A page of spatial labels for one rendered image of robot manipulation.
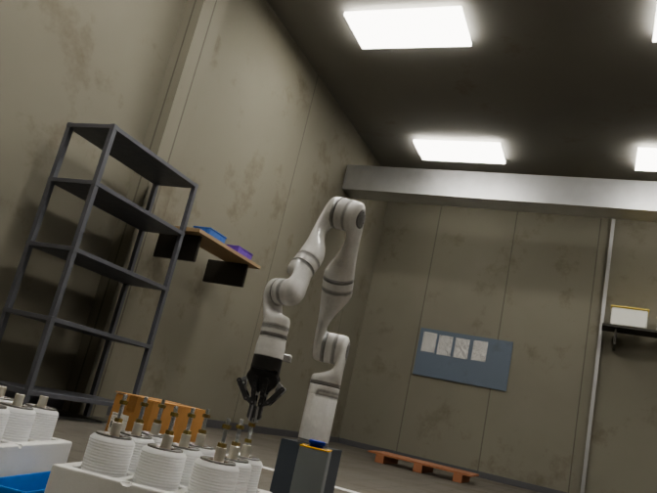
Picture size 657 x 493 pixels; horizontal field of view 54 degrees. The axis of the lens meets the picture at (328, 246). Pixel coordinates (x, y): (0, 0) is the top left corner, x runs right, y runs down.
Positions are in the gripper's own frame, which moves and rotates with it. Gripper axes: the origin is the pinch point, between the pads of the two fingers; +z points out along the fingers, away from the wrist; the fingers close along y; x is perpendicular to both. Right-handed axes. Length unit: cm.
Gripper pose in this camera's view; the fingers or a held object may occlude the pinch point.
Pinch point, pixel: (254, 413)
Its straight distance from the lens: 166.5
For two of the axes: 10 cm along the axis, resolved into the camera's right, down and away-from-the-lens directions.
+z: -2.1, 9.5, -2.4
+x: 1.6, 2.8, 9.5
